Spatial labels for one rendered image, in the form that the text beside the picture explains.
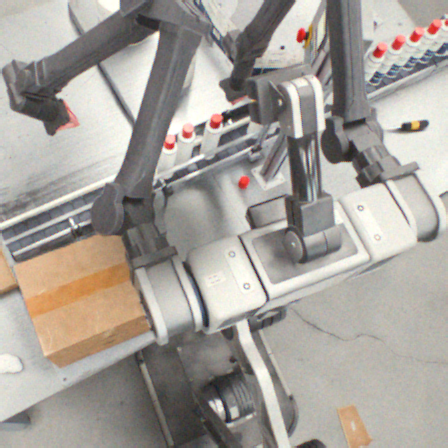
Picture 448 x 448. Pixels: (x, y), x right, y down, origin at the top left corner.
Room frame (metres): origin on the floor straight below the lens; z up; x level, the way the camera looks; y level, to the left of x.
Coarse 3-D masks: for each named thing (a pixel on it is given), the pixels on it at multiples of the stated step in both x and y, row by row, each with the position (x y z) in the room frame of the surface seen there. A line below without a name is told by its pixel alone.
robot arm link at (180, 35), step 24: (168, 0) 0.66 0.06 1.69; (168, 24) 0.63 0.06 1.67; (192, 24) 0.63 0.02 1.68; (168, 48) 0.60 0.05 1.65; (192, 48) 0.61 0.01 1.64; (168, 72) 0.57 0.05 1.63; (144, 96) 0.55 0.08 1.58; (168, 96) 0.54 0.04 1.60; (144, 120) 0.51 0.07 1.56; (168, 120) 0.52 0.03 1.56; (144, 144) 0.47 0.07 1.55; (120, 168) 0.44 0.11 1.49; (144, 168) 0.44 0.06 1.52; (120, 192) 0.39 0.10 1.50; (144, 192) 0.41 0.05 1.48; (96, 216) 0.36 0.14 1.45; (120, 216) 0.35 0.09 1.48
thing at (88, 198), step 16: (416, 64) 1.40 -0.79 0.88; (432, 64) 1.42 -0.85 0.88; (384, 80) 1.31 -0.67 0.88; (240, 128) 1.00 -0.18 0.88; (224, 144) 0.93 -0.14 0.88; (240, 144) 0.94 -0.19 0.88; (208, 160) 0.86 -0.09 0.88; (176, 176) 0.78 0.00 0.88; (96, 192) 0.67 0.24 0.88; (64, 208) 0.60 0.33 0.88; (16, 224) 0.52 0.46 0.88; (32, 224) 0.53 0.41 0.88; (64, 224) 0.54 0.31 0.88; (32, 240) 0.47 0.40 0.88
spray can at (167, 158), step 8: (168, 136) 0.79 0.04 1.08; (168, 144) 0.77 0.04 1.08; (176, 144) 0.79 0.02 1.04; (168, 152) 0.76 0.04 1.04; (176, 152) 0.78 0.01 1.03; (160, 160) 0.77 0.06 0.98; (168, 160) 0.76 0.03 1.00; (160, 168) 0.76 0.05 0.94; (168, 168) 0.76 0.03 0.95; (168, 176) 0.76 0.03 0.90
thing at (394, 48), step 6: (396, 36) 1.30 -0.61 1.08; (402, 36) 1.31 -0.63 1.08; (390, 42) 1.32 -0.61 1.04; (396, 42) 1.29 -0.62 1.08; (402, 42) 1.28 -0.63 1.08; (390, 48) 1.29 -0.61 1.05; (396, 48) 1.28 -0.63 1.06; (384, 54) 1.29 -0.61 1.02; (390, 54) 1.28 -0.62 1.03; (396, 54) 1.27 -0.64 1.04; (384, 60) 1.28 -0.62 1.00; (390, 60) 1.27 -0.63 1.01; (384, 66) 1.27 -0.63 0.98; (390, 66) 1.28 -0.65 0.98; (378, 72) 1.28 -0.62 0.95; (384, 72) 1.28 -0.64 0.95; (372, 78) 1.28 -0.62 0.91; (378, 78) 1.27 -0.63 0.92; (372, 84) 1.27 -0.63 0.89
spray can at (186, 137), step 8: (184, 128) 0.83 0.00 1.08; (192, 128) 0.83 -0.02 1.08; (184, 136) 0.82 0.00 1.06; (192, 136) 0.83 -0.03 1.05; (184, 144) 0.81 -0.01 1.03; (192, 144) 0.82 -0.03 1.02; (184, 152) 0.81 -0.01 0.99; (176, 160) 0.81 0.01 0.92; (184, 160) 0.81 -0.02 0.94; (184, 168) 0.81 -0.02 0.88
